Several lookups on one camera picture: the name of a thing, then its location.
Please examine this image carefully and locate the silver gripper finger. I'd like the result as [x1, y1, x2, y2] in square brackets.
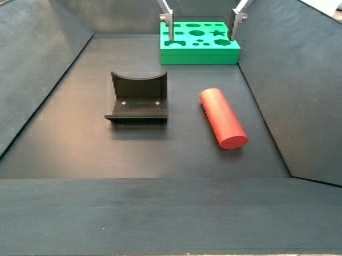
[156, 0, 174, 41]
[230, 0, 253, 40]

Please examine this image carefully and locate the green shape sorter block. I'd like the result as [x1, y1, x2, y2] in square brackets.
[159, 22, 240, 65]

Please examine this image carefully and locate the red oval cylinder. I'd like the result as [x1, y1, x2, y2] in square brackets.
[199, 88, 248, 150]

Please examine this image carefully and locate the black cradle fixture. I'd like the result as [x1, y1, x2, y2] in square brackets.
[104, 72, 168, 122]

